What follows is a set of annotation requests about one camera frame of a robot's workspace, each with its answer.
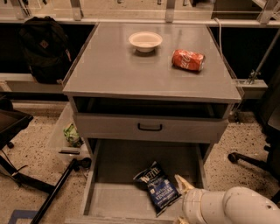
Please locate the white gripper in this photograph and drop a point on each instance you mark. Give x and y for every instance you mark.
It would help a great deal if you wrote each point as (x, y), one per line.
(191, 201)

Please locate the blue chip bag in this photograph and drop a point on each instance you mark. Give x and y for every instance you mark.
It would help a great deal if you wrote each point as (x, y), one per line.
(162, 191)

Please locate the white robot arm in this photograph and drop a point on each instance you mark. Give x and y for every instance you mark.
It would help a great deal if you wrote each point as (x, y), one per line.
(237, 205)

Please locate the open grey middle drawer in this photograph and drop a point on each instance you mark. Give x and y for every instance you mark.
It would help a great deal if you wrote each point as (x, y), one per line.
(112, 196)

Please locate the closed grey top drawer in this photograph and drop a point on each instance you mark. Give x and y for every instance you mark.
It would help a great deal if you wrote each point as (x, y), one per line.
(175, 129)

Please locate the green chip bag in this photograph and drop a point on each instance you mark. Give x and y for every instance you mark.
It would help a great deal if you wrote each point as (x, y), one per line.
(72, 136)

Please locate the grey drawer cabinet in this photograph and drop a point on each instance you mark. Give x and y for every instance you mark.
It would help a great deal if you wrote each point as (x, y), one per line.
(112, 77)

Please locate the clear plastic bin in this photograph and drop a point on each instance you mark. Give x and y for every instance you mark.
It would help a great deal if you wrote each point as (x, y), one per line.
(58, 142)

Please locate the black office chair right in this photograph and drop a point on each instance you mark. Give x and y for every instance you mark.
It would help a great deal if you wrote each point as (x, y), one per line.
(257, 162)

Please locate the red soda can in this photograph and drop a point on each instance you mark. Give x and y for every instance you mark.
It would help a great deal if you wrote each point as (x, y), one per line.
(188, 60)

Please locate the white bowl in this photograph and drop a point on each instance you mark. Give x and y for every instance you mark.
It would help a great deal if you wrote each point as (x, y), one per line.
(145, 41)

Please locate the black chair base left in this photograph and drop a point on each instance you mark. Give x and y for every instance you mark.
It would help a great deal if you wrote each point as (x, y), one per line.
(33, 156)

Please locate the black backpack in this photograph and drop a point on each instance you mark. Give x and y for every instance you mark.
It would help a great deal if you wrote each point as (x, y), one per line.
(47, 49)

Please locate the black drawer handle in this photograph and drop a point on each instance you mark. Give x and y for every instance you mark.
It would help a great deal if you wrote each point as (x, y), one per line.
(154, 128)

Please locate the metal railing frame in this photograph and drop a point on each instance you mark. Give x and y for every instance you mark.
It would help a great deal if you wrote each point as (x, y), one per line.
(235, 13)

